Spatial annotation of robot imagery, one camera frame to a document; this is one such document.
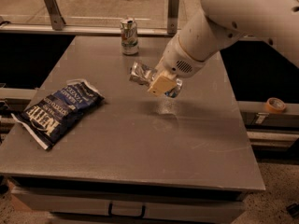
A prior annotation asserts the metal rail bracket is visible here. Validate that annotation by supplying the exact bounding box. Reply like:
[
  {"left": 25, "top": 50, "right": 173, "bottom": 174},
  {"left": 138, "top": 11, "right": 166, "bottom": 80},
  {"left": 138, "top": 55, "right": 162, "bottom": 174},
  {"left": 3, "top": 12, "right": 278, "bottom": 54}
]
[
  {"left": 167, "top": 0, "right": 179, "bottom": 35},
  {"left": 44, "top": 0, "right": 65, "bottom": 31}
]

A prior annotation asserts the crushed silver redbull can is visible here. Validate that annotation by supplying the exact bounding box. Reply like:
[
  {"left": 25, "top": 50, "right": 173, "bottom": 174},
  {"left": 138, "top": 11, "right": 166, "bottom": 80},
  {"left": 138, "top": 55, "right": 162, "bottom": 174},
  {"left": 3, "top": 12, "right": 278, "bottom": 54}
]
[{"left": 129, "top": 62, "right": 183, "bottom": 98}]

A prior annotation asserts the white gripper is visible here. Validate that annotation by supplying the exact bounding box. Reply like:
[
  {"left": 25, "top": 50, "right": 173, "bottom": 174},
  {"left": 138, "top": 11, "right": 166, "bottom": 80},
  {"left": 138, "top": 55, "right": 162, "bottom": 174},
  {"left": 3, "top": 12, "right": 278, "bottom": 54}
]
[{"left": 148, "top": 35, "right": 206, "bottom": 96}]

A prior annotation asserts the white drawer front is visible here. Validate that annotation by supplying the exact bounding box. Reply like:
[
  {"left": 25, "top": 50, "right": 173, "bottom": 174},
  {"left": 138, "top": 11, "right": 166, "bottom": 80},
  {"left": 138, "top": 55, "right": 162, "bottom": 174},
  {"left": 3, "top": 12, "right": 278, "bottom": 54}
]
[{"left": 12, "top": 186, "right": 245, "bottom": 224}]

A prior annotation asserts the horizontal metal window rail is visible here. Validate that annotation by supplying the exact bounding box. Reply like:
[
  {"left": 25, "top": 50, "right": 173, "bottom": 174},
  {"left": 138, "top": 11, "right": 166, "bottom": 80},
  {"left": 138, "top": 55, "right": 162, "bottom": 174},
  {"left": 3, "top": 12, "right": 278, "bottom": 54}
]
[{"left": 0, "top": 23, "right": 176, "bottom": 38}]

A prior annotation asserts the white green 7up can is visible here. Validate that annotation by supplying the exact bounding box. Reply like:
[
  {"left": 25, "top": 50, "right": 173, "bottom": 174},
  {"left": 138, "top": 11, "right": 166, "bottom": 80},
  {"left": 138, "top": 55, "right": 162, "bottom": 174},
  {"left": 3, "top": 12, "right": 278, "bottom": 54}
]
[{"left": 121, "top": 18, "right": 139, "bottom": 55}]

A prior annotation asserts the black drawer handle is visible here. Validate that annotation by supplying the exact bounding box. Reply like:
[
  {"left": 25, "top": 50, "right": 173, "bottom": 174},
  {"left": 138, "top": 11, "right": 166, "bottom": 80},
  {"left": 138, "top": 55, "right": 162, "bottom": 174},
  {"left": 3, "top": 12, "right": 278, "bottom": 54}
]
[{"left": 108, "top": 202, "right": 146, "bottom": 218}]

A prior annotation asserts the orange tape roll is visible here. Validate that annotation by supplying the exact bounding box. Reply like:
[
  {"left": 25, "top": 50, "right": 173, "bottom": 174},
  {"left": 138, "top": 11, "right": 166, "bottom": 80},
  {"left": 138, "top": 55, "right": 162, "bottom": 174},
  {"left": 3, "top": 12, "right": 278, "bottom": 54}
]
[{"left": 265, "top": 97, "right": 286, "bottom": 113}]

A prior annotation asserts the middle metal rail bracket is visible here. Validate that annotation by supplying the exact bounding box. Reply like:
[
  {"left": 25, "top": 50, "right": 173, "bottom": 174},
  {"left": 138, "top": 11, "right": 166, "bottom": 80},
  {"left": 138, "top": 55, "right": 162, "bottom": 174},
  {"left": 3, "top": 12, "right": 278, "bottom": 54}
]
[{"left": 167, "top": 0, "right": 179, "bottom": 35}]

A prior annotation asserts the left metal rail bracket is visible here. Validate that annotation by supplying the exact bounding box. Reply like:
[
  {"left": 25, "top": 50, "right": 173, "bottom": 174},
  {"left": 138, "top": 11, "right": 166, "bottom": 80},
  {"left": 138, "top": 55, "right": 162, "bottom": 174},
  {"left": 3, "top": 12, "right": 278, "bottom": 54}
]
[{"left": 44, "top": 0, "right": 65, "bottom": 31}]

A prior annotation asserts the blue kettle chips bag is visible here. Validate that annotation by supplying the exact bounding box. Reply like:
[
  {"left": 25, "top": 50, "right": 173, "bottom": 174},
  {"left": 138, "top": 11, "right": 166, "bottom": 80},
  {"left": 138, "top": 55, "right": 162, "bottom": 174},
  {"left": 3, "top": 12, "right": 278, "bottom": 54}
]
[{"left": 12, "top": 79, "right": 105, "bottom": 150}]

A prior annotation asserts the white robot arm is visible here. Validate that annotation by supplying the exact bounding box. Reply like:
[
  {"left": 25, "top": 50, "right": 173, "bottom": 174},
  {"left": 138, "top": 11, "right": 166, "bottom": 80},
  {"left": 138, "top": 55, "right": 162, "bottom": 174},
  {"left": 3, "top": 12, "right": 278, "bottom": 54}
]
[{"left": 149, "top": 0, "right": 299, "bottom": 96}]

